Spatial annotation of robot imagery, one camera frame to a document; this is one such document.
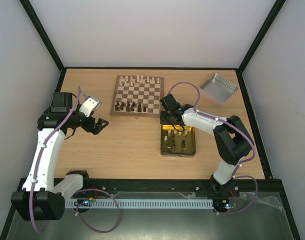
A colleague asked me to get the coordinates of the silver tin lid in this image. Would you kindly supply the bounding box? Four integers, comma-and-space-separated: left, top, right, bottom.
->
199, 73, 239, 108

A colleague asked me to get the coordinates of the wooden chess board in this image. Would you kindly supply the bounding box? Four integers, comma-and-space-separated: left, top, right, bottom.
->
110, 75, 164, 118

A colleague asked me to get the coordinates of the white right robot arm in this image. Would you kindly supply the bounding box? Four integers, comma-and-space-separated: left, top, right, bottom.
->
160, 94, 256, 196

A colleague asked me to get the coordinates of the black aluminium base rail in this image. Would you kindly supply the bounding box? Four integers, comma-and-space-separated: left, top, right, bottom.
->
17, 177, 283, 198

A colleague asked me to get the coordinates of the black frame post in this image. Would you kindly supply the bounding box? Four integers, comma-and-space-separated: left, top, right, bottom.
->
238, 0, 286, 73
19, 0, 65, 72

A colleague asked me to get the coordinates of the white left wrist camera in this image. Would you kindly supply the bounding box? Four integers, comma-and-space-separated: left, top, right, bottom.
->
79, 97, 102, 118

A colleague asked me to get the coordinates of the gold tin box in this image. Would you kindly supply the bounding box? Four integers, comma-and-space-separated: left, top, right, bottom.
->
160, 124, 197, 158

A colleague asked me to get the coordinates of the black frame post right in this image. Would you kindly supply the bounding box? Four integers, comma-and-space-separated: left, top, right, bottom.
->
238, 0, 286, 73

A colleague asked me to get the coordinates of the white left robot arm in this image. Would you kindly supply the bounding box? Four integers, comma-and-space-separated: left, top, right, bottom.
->
10, 91, 109, 221

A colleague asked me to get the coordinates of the white slotted cable duct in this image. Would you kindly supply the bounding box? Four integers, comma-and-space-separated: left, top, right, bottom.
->
65, 199, 214, 210

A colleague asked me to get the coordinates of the black frame post left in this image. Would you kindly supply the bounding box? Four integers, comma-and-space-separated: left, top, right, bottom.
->
19, 0, 65, 72

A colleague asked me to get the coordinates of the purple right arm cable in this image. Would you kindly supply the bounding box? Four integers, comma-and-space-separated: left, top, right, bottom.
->
168, 81, 259, 216

